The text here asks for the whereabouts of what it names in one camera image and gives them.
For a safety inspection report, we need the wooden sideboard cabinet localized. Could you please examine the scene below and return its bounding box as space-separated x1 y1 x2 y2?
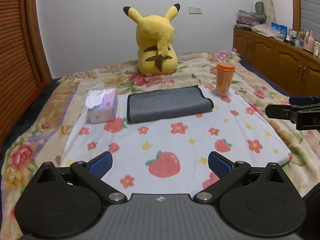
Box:
233 28 319 96

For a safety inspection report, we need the white strawberry print sheet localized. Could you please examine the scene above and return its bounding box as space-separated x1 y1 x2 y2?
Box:
61 86 293 197

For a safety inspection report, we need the purple tissue box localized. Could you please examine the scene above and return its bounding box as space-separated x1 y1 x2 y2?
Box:
85 87 118 124

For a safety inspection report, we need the floral beige blanket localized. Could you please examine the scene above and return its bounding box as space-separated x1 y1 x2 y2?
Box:
1 52 319 239

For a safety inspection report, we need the orange lidded cup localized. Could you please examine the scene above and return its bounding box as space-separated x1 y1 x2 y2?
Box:
216 62 235 95

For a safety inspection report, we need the purple and grey towel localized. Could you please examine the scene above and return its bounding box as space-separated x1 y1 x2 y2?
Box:
126 86 214 124

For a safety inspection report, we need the pink bottle on cabinet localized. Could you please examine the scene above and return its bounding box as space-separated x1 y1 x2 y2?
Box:
303 29 315 54

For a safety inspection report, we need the stacked clutter on cabinet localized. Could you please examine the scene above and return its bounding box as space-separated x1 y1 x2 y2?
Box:
234 1 267 31

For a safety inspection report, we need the yellow Pikachu plush toy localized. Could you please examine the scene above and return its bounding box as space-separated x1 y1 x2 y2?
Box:
123 3 180 76

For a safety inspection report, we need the blue picture box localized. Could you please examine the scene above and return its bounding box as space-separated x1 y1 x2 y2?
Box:
271 22 287 40

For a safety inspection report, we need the wooden slatted wardrobe door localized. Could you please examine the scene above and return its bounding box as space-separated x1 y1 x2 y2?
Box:
1 0 52 140

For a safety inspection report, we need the cream tied curtain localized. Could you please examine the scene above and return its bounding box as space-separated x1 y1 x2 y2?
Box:
257 0 278 26

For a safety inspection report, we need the white wall switch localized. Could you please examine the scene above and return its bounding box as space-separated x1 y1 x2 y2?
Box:
189 7 202 15

